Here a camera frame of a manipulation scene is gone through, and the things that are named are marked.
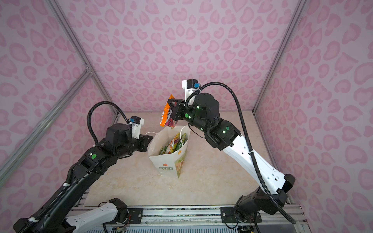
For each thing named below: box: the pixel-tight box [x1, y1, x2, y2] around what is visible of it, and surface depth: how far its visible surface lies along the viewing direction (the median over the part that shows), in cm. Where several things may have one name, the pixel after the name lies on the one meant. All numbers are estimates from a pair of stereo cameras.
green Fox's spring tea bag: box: [158, 146, 168, 156], surface depth 86 cm
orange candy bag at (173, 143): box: [165, 132, 181, 154], surface depth 80 cm
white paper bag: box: [147, 125, 191, 179], surface depth 77 cm
